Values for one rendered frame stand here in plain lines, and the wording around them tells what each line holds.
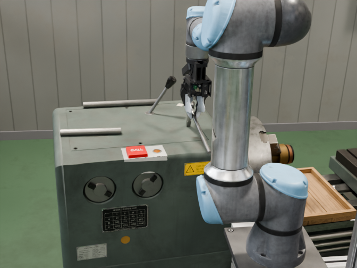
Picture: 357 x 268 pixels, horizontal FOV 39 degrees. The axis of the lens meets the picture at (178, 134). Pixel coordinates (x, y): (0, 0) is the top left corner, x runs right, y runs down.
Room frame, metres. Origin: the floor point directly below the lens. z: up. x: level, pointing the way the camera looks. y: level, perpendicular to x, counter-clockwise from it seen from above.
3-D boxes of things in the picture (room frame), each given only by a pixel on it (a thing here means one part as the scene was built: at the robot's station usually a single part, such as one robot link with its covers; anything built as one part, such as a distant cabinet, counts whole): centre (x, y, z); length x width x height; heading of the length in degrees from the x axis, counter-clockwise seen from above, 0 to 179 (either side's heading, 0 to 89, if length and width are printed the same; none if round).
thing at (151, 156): (1.42, 0.11, 1.23); 0.13 x 0.08 x 0.06; 104
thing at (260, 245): (1.07, -0.26, 1.21); 0.15 x 0.15 x 0.10
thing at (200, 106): (1.54, -0.07, 1.36); 0.06 x 0.03 x 0.09; 14
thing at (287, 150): (1.78, -0.40, 1.08); 0.09 x 0.09 x 0.09; 14
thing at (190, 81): (1.54, -0.05, 1.47); 0.09 x 0.08 x 0.12; 14
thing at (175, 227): (1.62, 0.13, 1.06); 0.59 x 0.48 x 0.39; 104
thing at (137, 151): (1.41, 0.13, 1.26); 0.06 x 0.06 x 0.02; 14
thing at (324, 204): (1.81, -0.50, 0.88); 0.36 x 0.30 x 0.04; 14
